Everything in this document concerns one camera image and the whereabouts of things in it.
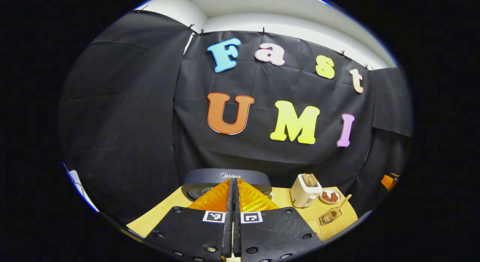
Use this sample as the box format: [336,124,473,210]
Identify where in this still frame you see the white round plate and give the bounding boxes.
[319,188,342,205]

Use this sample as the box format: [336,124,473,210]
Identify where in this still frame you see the white toaster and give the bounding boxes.
[290,173,323,208]

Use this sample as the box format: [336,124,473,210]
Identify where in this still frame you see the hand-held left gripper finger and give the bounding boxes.
[234,178,323,262]
[144,178,235,262]

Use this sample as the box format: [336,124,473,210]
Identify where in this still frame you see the black backdrop cloth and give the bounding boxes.
[58,11,413,225]

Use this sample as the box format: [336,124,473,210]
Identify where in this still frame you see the dark grey rice cooker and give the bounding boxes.
[181,168,272,200]

